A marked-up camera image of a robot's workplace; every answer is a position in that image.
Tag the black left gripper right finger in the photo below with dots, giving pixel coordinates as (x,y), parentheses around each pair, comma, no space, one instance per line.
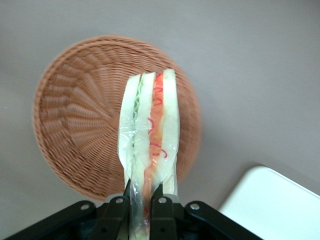
(162,217)

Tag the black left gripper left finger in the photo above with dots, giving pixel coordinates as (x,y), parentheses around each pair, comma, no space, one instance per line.
(115,217)

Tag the triangle sandwich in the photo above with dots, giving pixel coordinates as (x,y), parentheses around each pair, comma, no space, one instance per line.
(147,120)

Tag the round brown wicker basket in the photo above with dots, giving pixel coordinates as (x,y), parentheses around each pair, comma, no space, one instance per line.
(80,120)

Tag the cream rectangular tray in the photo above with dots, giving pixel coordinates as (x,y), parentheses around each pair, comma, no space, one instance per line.
(270,205)

